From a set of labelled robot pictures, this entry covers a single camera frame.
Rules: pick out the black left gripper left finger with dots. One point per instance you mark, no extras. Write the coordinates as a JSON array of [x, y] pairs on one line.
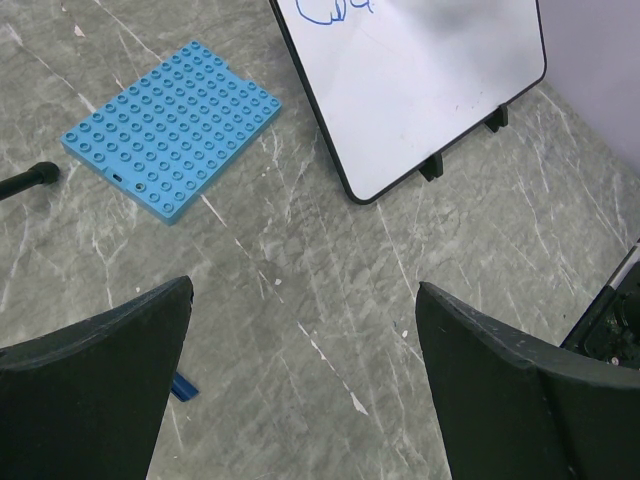
[[87, 401]]

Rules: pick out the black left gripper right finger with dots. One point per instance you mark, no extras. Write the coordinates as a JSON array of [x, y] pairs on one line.
[[511, 406]]

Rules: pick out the blue marker cap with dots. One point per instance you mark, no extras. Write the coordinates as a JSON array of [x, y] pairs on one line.
[[183, 389]]

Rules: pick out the white whiteboard black frame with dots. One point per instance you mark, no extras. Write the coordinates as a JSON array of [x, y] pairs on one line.
[[394, 83]]

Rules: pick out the black tripod stand legs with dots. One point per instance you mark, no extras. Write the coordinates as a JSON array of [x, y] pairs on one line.
[[42, 173]]

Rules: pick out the blue studded building plate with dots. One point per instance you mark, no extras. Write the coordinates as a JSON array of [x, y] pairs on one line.
[[167, 137]]

